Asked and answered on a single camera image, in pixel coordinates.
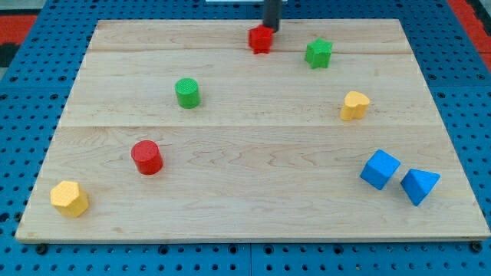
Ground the yellow heart block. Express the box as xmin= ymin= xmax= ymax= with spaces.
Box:
xmin=340 ymin=90 xmax=371 ymax=121

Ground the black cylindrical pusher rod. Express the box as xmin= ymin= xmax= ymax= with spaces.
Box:
xmin=262 ymin=0 xmax=282 ymax=32

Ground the blue cube block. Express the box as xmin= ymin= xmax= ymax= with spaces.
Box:
xmin=360 ymin=149 xmax=400 ymax=190

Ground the red cylinder block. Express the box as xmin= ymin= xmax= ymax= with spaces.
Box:
xmin=130 ymin=140 xmax=163 ymax=175

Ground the yellow hexagon block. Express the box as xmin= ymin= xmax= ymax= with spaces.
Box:
xmin=50 ymin=180 xmax=89 ymax=218

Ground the red star block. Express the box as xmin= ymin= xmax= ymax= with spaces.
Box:
xmin=248 ymin=25 xmax=274 ymax=54

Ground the green star block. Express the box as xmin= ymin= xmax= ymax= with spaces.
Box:
xmin=305 ymin=38 xmax=333 ymax=69

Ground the green cylinder block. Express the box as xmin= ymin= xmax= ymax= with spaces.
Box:
xmin=175 ymin=78 xmax=201 ymax=109

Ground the light wooden board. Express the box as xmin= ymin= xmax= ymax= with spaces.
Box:
xmin=16 ymin=19 xmax=490 ymax=244

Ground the blue triangular prism block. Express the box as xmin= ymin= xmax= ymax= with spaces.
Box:
xmin=400 ymin=169 xmax=440 ymax=206

